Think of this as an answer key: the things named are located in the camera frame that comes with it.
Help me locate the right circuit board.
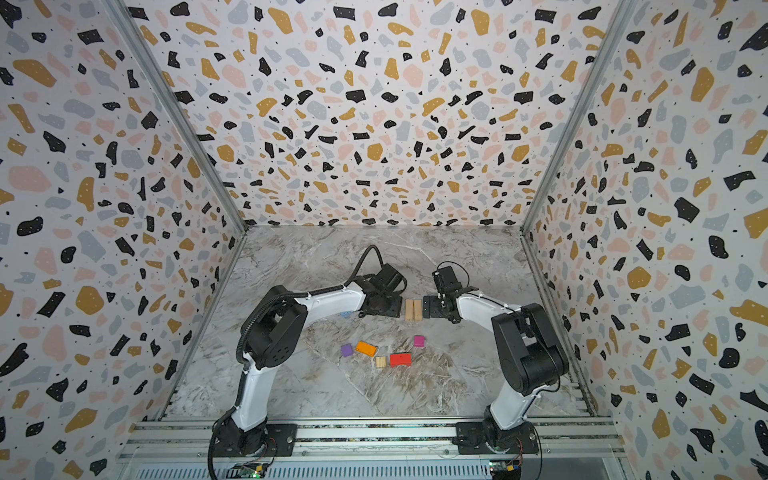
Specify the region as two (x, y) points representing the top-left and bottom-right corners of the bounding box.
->
(489, 460), (522, 480)

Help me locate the red block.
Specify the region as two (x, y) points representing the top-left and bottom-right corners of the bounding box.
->
(389, 353), (413, 368)

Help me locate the natural wood block diagonal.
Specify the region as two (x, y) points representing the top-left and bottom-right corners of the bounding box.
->
(413, 300), (423, 321)

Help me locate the right corner aluminium post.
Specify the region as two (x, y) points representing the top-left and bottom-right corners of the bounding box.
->
(520, 0), (637, 237)

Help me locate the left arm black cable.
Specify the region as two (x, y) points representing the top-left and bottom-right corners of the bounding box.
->
(206, 244), (385, 480)

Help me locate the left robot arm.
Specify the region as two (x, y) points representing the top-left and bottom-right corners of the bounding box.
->
(208, 275), (403, 460)

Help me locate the left green circuit board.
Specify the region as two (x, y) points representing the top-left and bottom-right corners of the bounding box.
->
(225, 462), (268, 479)

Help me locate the corner aluminium post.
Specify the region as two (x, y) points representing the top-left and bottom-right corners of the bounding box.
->
(103, 0), (247, 236)
(520, 0), (637, 237)

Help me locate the left corner aluminium post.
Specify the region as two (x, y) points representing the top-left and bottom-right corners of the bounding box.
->
(103, 0), (247, 236)

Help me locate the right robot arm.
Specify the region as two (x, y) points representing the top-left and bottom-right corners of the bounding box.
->
(421, 288), (569, 453)

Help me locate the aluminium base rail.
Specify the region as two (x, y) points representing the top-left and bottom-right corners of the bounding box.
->
(115, 417), (633, 479)

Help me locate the orange block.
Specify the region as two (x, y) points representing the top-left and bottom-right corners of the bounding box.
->
(355, 341), (378, 358)

